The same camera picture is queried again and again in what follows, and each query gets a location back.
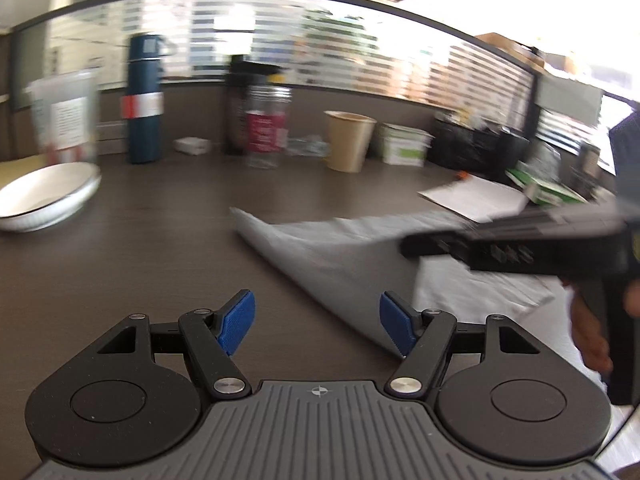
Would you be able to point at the printed paper sheet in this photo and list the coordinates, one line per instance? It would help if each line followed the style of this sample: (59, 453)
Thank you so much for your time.
(475, 197)

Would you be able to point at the black mesh desk organizer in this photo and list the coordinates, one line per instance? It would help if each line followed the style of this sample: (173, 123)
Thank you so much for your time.
(475, 152)

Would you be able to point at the green and white carton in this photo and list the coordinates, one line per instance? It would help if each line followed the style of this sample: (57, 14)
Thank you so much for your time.
(547, 190)

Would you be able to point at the clear jar red label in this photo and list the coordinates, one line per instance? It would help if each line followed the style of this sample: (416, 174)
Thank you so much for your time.
(266, 130)

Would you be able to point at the clear plastic cup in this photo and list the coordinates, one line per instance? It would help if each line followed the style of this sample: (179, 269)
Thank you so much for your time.
(65, 115)

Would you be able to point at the grey towel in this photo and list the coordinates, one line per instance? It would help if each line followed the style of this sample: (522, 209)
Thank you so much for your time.
(340, 265)

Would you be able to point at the small white block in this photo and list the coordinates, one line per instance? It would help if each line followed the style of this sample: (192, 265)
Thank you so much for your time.
(192, 145)

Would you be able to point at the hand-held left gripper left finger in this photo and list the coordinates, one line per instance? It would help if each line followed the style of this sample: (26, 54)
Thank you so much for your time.
(237, 322)

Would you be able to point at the person's right hand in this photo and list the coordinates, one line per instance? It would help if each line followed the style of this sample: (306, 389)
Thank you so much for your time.
(590, 340)

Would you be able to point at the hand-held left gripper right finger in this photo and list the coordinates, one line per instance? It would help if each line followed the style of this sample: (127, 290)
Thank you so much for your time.
(397, 327)

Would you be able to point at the white business card box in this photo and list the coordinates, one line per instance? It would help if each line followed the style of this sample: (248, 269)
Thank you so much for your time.
(402, 142)

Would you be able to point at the person's dark blue shirt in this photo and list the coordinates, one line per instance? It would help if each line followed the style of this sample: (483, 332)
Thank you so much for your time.
(627, 160)

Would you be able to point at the dark blue thermos bottle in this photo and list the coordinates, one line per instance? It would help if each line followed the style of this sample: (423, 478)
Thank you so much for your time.
(145, 110)

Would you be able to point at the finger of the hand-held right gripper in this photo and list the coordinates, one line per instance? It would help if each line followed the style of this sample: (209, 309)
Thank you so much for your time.
(430, 245)

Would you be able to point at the clear plastic bag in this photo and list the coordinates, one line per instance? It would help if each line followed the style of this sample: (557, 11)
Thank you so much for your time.
(310, 146)

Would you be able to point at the brown paper cup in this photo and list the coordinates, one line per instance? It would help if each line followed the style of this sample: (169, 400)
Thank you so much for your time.
(347, 142)

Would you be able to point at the white ceramic bowl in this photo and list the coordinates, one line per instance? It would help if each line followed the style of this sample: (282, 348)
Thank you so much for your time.
(40, 195)

